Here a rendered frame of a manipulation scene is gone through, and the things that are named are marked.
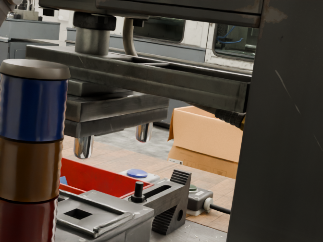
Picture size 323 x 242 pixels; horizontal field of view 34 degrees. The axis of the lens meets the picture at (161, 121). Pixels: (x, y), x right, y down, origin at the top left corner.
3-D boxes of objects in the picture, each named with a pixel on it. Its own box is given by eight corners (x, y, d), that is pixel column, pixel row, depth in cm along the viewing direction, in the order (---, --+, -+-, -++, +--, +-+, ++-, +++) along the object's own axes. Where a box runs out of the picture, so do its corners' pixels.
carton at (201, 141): (200, 182, 366) (212, 100, 355) (274, 205, 337) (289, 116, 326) (152, 201, 317) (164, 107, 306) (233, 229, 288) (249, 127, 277)
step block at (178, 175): (169, 218, 89) (176, 168, 87) (184, 223, 87) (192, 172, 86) (149, 229, 83) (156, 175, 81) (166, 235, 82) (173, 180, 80)
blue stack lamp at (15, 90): (30, 122, 33) (33, 69, 32) (77, 135, 31) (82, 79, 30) (-19, 129, 30) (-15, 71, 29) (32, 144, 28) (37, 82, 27)
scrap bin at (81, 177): (38, 180, 100) (41, 150, 99) (150, 217, 88) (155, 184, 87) (-11, 195, 89) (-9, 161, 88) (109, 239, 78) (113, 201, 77)
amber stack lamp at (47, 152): (25, 175, 34) (29, 125, 33) (72, 191, 32) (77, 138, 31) (-22, 188, 30) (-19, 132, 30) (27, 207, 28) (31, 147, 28)
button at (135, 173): (133, 176, 104) (134, 166, 103) (150, 181, 102) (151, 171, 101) (121, 180, 100) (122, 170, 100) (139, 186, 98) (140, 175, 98)
